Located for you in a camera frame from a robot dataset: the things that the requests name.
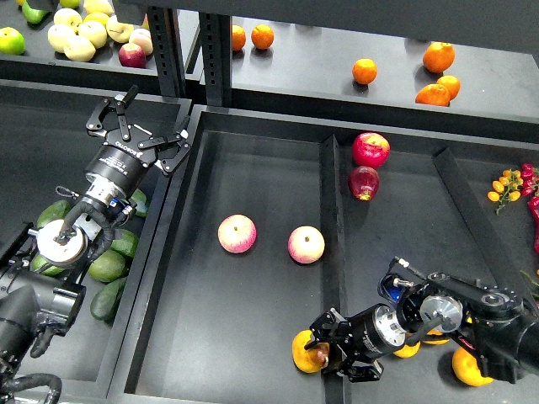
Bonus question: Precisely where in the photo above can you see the pink apple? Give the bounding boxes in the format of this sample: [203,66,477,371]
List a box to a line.
[217,214,257,253]
[287,226,325,264]

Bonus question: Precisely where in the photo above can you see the yellow pear of group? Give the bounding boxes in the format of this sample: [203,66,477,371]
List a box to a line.
[422,329,450,345]
[393,342,421,359]

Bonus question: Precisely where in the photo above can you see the green apple on shelf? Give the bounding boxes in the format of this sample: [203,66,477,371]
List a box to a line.
[0,27,26,56]

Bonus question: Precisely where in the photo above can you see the green fruit top shelf corner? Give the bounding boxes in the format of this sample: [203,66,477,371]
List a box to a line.
[21,1,50,24]

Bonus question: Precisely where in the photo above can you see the pale yellow pear front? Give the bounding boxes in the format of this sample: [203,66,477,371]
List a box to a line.
[63,35,96,62]

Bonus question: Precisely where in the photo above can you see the pale yellow pear back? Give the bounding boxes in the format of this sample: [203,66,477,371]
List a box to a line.
[53,8,83,32]

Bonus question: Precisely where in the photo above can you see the green avocado at tray edge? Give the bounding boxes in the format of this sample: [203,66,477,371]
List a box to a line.
[131,189,149,218]

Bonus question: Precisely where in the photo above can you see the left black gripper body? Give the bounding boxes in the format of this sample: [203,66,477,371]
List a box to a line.
[85,128,157,198]

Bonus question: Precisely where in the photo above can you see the pink apple right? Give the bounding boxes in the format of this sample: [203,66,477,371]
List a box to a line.
[287,226,325,264]

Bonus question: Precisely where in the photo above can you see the orange cherry tomato bunch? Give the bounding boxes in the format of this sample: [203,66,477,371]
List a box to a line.
[487,169,524,215]

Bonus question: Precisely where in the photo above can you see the black perforated shelf post left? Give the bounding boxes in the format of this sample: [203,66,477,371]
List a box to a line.
[147,6,186,98]

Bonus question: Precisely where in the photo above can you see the orange front right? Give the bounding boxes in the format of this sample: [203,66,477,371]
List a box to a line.
[415,83,451,106]

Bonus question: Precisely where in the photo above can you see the pale yellow pear centre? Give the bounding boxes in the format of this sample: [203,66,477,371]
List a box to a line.
[78,20,108,49]

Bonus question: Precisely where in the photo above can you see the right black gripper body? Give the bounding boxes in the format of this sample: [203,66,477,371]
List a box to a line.
[344,305,406,362]

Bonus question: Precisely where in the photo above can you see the pink peach on shelf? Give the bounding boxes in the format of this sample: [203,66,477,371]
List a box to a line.
[129,28,153,56]

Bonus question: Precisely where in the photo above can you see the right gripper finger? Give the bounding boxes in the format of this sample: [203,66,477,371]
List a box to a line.
[304,309,353,349]
[322,358,384,383]

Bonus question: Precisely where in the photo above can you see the pale yellow pear left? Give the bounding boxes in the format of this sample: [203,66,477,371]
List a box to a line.
[47,24,77,54]

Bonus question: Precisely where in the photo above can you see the black perforated shelf post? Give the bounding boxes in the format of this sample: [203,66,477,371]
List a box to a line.
[199,12,232,107]
[147,6,186,98]

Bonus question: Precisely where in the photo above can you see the green avocado middle left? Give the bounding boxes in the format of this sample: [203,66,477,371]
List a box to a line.
[30,254,64,277]

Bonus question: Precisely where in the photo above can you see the pink apple left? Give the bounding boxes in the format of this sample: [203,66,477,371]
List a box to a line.
[217,214,257,253]

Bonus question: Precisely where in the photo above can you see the yellow lemon on shelf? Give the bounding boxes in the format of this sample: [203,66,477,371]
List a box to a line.
[83,12,109,27]

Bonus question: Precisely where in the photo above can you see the pale yellow pear right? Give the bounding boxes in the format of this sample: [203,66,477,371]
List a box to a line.
[105,15,135,44]

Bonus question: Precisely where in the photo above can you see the dark green avocado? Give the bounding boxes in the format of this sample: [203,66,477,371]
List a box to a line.
[90,277,127,322]

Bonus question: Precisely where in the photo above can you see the pale yellow pear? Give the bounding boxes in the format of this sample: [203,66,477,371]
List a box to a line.
[78,20,108,49]
[63,35,96,62]
[105,15,135,44]
[47,24,77,54]
[53,8,83,32]

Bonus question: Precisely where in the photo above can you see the yellow pear left of group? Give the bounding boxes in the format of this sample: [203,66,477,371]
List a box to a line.
[393,342,421,359]

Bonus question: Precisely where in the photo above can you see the red chili peppers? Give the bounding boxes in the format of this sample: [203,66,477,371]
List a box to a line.
[521,163,539,253]

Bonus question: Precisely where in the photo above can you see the bright red apple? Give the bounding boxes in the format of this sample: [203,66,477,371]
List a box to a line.
[352,132,391,169]

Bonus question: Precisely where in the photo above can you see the black tray divider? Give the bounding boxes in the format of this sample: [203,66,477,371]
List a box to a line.
[318,133,353,404]

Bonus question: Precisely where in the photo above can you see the dark avocado upper left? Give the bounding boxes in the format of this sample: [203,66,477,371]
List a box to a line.
[35,199,72,230]

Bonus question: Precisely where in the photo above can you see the yellow pear with brown stem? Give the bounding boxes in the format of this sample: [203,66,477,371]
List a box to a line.
[291,330,330,374]

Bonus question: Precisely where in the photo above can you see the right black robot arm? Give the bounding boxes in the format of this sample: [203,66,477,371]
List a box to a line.
[299,257,538,384]

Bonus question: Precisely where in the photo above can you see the small orange right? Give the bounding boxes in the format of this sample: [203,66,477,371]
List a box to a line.
[436,75,461,100]

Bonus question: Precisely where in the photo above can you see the green avocado centre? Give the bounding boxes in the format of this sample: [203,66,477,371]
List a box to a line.
[88,249,127,284]

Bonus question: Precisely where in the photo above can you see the green avocado right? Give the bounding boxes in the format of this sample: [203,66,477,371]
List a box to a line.
[110,229,139,258]

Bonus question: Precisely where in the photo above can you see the orange half hidden by post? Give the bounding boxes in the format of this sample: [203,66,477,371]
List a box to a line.
[232,24,247,52]

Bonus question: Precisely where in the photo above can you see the black perforated shelf post right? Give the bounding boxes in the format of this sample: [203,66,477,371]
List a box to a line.
[199,12,232,107]

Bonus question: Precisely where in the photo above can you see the red apple on shelf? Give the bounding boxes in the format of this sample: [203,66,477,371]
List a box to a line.
[118,42,147,68]

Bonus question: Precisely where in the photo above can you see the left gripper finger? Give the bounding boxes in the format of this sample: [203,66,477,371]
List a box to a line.
[85,84,140,144]
[136,115,191,177]

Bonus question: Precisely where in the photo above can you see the orange centre of shelf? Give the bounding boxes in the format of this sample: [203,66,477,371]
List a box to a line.
[352,58,377,85]

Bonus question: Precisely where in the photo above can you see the dark red apple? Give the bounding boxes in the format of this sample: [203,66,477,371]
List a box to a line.
[348,166,380,201]

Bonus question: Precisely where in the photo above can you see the yellow pear middle of group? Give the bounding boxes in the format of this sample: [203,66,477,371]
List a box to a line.
[422,329,450,345]

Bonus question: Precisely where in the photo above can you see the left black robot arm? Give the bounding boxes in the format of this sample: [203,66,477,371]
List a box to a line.
[1,86,190,403]

